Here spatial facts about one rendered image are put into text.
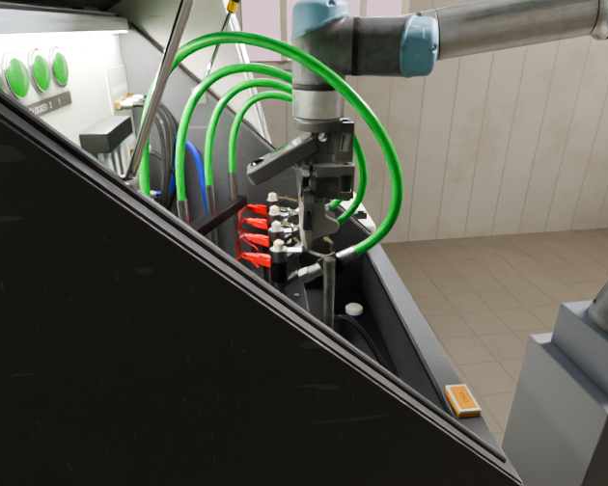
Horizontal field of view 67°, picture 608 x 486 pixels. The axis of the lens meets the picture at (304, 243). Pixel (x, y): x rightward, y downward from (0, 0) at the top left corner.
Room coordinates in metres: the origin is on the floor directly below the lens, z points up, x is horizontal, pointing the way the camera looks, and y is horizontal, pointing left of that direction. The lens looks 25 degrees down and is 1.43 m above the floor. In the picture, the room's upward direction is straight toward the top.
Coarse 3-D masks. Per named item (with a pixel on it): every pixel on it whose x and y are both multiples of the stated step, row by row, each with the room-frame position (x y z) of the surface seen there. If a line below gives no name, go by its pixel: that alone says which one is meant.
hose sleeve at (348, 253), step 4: (348, 248) 0.56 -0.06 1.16; (352, 248) 0.55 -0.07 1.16; (340, 252) 0.56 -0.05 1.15; (344, 252) 0.56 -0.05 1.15; (348, 252) 0.55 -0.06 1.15; (352, 252) 0.55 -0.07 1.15; (340, 256) 0.56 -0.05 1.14; (344, 256) 0.56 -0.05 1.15; (348, 256) 0.55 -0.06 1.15; (352, 256) 0.55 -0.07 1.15; (356, 256) 0.55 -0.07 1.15; (344, 260) 0.55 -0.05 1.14; (348, 260) 0.56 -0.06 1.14; (316, 264) 0.57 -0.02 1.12; (308, 268) 0.58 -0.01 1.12; (312, 268) 0.57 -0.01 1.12; (316, 268) 0.57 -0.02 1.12; (320, 268) 0.56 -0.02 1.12; (308, 272) 0.57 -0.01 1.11; (312, 272) 0.57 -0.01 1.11; (316, 272) 0.57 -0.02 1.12; (320, 272) 0.57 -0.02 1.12; (312, 276) 0.57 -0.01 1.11; (316, 276) 0.57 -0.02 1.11
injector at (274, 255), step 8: (272, 248) 0.68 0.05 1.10; (272, 256) 0.67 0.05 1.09; (280, 256) 0.67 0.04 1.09; (272, 264) 0.67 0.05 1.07; (280, 264) 0.67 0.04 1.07; (272, 272) 0.67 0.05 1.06; (280, 272) 0.67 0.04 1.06; (296, 272) 0.68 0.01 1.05; (272, 280) 0.67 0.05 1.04; (280, 280) 0.67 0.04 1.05; (288, 280) 0.67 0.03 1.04; (280, 288) 0.67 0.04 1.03
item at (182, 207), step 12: (216, 72) 0.75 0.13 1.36; (228, 72) 0.75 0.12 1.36; (240, 72) 0.75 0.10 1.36; (264, 72) 0.75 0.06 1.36; (276, 72) 0.75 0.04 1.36; (288, 72) 0.76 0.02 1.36; (204, 84) 0.74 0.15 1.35; (192, 96) 0.74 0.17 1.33; (192, 108) 0.74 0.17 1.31; (180, 120) 0.74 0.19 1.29; (180, 132) 0.74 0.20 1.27; (180, 144) 0.74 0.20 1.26; (180, 156) 0.74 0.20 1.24; (360, 156) 0.77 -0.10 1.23; (180, 168) 0.74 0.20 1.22; (360, 168) 0.77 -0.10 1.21; (180, 180) 0.74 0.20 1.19; (360, 180) 0.77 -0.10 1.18; (180, 192) 0.74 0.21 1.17; (360, 192) 0.77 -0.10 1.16; (180, 204) 0.73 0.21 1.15; (180, 216) 0.74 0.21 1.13; (348, 216) 0.77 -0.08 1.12; (312, 240) 0.76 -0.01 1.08
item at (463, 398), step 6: (456, 390) 0.50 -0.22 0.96; (462, 390) 0.50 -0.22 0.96; (450, 396) 0.49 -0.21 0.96; (456, 396) 0.49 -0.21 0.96; (462, 396) 0.49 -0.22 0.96; (468, 396) 0.49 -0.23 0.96; (462, 402) 0.48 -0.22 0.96; (468, 402) 0.48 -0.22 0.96; (462, 408) 0.47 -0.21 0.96; (468, 408) 0.47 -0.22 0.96; (456, 414) 0.47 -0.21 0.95; (462, 414) 0.46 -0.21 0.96; (468, 414) 0.46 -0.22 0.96; (474, 414) 0.46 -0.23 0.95; (480, 414) 0.46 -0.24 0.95
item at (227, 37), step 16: (224, 32) 0.61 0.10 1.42; (240, 32) 0.60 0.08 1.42; (192, 48) 0.62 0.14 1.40; (272, 48) 0.59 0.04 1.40; (288, 48) 0.58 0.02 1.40; (176, 64) 0.63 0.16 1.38; (304, 64) 0.58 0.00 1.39; (320, 64) 0.57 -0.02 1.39; (336, 80) 0.56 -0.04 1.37; (352, 96) 0.56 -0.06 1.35; (144, 112) 0.65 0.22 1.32; (368, 112) 0.55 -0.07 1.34; (384, 128) 0.55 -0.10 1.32; (384, 144) 0.54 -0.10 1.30; (144, 160) 0.65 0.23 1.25; (144, 176) 0.65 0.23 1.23; (400, 176) 0.54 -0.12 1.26; (144, 192) 0.65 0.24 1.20; (400, 192) 0.54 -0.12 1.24; (400, 208) 0.54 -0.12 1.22; (384, 224) 0.54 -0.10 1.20; (368, 240) 0.55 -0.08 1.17
